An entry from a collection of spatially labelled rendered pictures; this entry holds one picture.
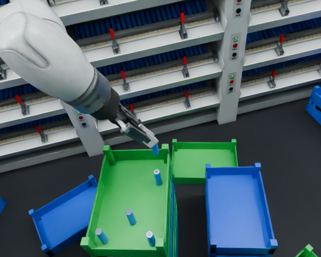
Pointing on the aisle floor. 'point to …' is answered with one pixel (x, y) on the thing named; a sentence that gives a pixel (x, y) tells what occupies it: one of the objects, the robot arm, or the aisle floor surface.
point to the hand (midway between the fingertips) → (145, 135)
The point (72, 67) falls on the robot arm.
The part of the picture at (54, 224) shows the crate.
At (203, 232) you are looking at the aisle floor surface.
